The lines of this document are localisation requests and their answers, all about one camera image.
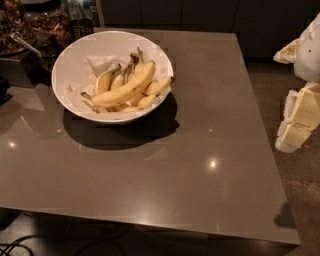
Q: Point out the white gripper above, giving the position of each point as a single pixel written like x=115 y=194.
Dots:
x=309 y=50

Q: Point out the large yellow banana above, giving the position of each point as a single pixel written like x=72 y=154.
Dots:
x=125 y=92

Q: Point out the yellow banana right in bowl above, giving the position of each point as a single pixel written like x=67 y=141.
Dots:
x=157 y=87

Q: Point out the yellow banana in bowl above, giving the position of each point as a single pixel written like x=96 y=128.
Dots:
x=104 y=80
x=157 y=87

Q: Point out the small yellow banana middle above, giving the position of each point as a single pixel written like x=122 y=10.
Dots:
x=119 y=80

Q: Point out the yellow banana left in bowl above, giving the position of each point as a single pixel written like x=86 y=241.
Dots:
x=104 y=80

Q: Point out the white ceramic bowl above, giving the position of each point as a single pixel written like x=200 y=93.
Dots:
x=78 y=66

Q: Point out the white paper napkin liner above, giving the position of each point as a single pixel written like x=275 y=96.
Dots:
x=139 y=101

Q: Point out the dish of brown snacks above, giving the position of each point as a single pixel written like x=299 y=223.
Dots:
x=56 y=22

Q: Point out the metal spoon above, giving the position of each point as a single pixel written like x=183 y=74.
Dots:
x=18 y=38

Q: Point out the glass jar with snacks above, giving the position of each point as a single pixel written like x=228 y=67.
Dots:
x=14 y=19

